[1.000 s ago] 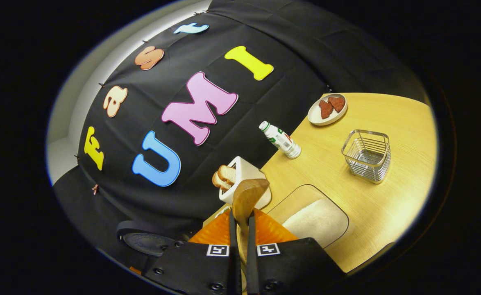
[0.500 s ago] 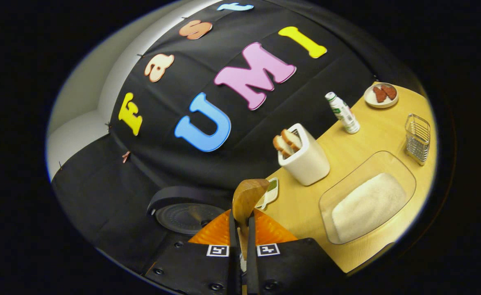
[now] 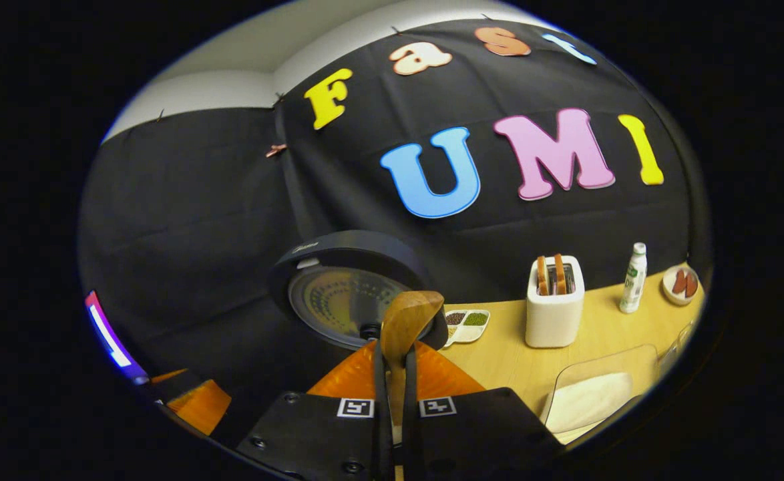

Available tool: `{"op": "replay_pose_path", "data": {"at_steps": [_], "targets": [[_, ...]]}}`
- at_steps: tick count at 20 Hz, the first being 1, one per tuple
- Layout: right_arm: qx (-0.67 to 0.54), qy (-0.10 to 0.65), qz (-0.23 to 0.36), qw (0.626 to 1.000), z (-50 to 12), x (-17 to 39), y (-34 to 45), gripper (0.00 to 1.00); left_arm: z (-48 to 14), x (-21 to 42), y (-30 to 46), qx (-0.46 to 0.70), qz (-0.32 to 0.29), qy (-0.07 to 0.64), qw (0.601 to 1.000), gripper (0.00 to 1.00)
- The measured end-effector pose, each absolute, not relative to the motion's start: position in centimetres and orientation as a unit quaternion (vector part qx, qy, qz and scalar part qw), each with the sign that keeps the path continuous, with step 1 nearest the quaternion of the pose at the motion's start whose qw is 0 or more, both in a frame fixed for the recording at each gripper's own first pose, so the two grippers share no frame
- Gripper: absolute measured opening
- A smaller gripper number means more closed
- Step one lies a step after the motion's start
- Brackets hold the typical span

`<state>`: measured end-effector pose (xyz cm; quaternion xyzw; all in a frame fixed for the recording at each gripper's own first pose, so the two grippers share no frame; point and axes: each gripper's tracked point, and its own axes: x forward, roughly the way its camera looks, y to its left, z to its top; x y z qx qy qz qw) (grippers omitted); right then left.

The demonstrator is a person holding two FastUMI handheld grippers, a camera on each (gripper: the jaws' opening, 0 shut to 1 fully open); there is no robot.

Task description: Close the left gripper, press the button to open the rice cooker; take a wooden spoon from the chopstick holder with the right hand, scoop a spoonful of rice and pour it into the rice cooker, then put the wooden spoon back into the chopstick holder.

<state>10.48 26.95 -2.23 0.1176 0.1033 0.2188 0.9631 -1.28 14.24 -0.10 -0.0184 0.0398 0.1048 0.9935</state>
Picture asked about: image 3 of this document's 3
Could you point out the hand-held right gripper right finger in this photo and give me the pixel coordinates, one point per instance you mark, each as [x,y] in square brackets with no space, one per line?
[411,441]

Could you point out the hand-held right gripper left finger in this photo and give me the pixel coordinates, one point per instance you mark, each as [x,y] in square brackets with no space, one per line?
[382,441]

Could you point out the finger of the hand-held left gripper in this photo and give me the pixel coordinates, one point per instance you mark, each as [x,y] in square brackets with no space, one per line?
[198,404]
[165,376]

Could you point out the wooden spoon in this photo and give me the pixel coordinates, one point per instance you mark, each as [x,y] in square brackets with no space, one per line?
[409,317]

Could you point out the pile of white rice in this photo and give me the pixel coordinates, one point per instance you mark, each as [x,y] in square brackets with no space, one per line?
[592,401]

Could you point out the black rice cooker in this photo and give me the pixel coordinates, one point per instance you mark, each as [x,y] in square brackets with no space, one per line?
[345,250]

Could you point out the glowing monitor screen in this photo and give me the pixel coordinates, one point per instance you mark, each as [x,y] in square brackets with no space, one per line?
[108,334]

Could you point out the white divided dish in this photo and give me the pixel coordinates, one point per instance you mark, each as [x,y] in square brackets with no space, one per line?
[475,321]

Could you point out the black backdrop cloth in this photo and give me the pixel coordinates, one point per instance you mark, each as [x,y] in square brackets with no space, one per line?
[198,214]

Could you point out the white toaster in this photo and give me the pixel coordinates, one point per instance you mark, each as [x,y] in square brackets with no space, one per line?
[552,321]

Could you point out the clear plastic container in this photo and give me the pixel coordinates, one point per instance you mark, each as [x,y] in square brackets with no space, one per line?
[606,361]

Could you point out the toast slice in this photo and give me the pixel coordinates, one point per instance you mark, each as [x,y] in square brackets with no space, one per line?
[559,274]
[543,275]

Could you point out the pink clip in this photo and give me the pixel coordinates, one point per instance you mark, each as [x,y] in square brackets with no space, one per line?
[276,150]

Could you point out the white bottle with green label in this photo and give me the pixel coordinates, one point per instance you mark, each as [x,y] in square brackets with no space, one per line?
[632,287]

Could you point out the small white plate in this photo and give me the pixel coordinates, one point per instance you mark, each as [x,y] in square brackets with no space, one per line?
[669,295]

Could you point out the red meat slice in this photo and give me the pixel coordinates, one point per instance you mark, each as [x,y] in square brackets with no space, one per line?
[692,284]
[679,283]

